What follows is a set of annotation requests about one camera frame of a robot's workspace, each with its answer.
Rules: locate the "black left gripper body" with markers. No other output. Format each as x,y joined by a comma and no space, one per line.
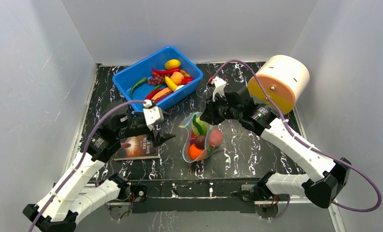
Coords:
134,128

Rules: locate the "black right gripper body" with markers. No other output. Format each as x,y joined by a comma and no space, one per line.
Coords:
211,112

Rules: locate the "orange toy orange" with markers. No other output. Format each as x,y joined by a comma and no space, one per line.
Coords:
197,154

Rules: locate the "brown toy kiwi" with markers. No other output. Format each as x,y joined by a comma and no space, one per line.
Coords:
199,142

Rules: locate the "green toy bean pod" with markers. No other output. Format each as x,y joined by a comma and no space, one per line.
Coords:
198,127

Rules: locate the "green toy cabbage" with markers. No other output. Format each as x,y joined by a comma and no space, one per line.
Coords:
195,132

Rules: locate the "clear zip top bag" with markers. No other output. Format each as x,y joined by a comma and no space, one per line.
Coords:
186,126

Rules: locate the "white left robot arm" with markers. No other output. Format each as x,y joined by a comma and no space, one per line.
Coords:
62,208

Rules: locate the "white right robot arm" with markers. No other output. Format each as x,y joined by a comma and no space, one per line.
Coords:
324,178

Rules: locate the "three days to see book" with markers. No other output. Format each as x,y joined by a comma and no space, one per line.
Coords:
136,148

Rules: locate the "blue plastic bin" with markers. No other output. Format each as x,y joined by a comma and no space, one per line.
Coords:
126,78

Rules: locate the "dark green toy pepper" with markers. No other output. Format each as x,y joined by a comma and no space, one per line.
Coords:
137,85

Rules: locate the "purple toy grape bunch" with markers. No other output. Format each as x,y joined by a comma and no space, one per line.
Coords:
156,80

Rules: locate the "yellow toy banana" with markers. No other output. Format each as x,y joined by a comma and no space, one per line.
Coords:
171,85

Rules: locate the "cream cylinder with coloured face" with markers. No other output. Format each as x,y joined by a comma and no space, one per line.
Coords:
284,79

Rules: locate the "red toy tomato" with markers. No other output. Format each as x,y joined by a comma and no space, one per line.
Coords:
186,80

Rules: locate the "orange toy peach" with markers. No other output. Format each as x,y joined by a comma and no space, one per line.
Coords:
177,78

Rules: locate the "red toy chili pepper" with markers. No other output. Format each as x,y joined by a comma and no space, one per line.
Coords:
165,72

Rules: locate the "yellow toy lemon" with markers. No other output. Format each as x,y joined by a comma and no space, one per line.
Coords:
172,64

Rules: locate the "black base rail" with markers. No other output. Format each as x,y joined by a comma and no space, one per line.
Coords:
201,195

